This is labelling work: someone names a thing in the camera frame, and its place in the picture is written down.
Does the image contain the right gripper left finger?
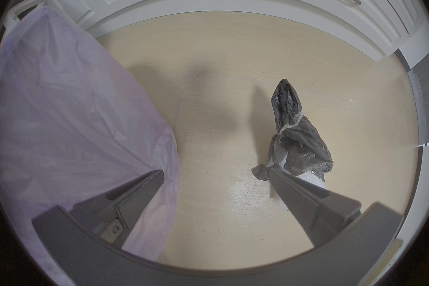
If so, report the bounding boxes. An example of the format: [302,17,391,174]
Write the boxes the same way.
[72,170,165,250]

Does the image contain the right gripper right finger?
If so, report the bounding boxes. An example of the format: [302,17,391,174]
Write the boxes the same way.
[268,168,363,248]

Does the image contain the black plastic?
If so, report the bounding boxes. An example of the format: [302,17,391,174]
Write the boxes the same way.
[251,78,334,183]

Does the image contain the purple plastic bag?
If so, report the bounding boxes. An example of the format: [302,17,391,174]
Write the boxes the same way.
[0,6,181,262]

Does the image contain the white chair grey cushions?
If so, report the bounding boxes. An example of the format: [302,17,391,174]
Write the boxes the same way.
[3,0,56,32]

